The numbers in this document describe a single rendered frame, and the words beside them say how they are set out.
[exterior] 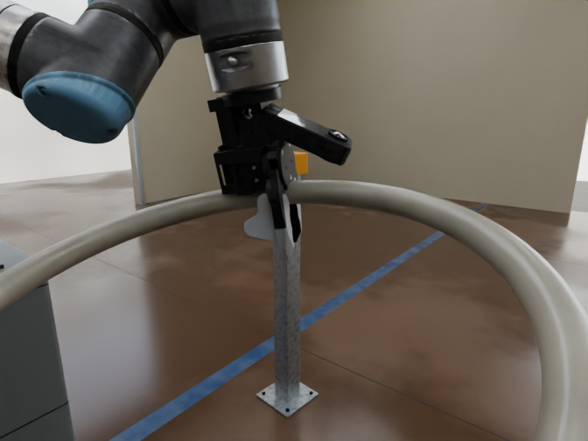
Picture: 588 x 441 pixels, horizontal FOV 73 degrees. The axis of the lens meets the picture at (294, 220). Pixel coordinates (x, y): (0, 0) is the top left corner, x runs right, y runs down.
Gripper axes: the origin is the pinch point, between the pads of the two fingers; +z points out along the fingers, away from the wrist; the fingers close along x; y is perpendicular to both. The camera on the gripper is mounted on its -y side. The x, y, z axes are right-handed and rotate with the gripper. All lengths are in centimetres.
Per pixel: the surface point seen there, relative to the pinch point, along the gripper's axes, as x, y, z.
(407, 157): -590, -36, 149
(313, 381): -93, 29, 119
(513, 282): 20.9, -20.9, -6.2
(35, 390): -16, 82, 48
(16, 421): -11, 85, 53
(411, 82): -609, -49, 39
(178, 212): 5.3, 12.6, -7.4
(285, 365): -80, 36, 96
